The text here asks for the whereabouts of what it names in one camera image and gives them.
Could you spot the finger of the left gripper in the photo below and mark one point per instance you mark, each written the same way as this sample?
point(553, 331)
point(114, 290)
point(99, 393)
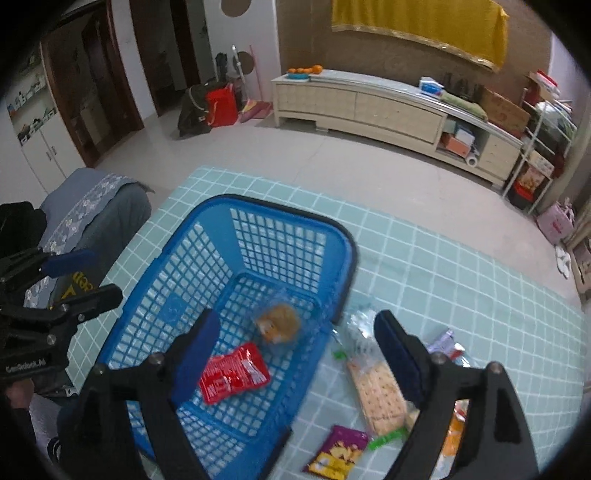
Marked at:
point(69, 263)
point(69, 306)

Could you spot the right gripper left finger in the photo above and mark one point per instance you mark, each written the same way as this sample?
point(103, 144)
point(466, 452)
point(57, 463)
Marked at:
point(97, 441)

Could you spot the orange yellow sauce pouch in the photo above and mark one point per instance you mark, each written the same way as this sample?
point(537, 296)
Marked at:
point(456, 429)

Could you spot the purple Doublemint gum box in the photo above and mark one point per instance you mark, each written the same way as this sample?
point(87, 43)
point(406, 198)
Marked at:
point(443, 343)

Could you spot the purple yellow chip bag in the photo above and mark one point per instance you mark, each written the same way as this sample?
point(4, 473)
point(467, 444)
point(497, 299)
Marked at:
point(339, 453)

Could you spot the red snack packet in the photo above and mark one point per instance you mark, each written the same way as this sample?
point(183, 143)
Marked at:
point(241, 370)

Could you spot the round squirrel cake packet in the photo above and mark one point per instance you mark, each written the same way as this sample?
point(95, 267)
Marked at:
point(279, 324)

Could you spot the person's left hand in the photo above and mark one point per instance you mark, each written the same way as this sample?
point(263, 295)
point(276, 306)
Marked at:
point(20, 394)

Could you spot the grey chair with cover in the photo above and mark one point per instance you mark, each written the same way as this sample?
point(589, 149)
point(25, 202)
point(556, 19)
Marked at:
point(91, 210)

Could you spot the teal checkered tablecloth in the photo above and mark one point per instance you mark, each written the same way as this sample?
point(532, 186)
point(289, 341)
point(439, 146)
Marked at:
point(519, 355)

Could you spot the clear candy bag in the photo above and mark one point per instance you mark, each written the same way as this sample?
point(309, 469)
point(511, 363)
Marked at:
point(356, 334)

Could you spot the white slippers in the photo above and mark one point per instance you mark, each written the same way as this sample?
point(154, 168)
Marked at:
point(563, 261)

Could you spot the black bag on floor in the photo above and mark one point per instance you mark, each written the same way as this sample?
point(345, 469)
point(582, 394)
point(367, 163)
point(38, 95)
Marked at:
point(197, 115)

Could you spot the blue plastic basket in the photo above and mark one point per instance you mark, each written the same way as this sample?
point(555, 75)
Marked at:
point(238, 256)

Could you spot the pink tote bag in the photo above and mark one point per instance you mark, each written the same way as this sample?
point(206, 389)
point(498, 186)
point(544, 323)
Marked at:
point(557, 221)

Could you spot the red paper bag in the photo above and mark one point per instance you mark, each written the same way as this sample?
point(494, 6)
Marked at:
point(222, 109)

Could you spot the white metal shelf rack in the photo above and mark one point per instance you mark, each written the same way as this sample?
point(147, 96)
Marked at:
point(547, 141)

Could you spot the plate of oranges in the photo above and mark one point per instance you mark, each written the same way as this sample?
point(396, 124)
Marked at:
point(305, 74)

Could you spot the cardboard box on cabinet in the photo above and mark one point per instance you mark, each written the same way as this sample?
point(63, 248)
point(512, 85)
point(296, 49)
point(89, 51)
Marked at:
point(504, 113)

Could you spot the green folded cloth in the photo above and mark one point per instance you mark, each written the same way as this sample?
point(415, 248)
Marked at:
point(465, 105)

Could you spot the cream TV cabinet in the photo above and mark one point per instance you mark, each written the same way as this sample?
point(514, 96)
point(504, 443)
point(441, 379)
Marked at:
point(400, 115)

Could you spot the blue tissue box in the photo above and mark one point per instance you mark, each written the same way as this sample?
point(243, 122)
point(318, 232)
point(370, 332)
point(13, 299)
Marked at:
point(431, 87)

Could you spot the yellow cloth over TV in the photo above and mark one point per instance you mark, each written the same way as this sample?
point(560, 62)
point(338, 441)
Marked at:
point(476, 31)

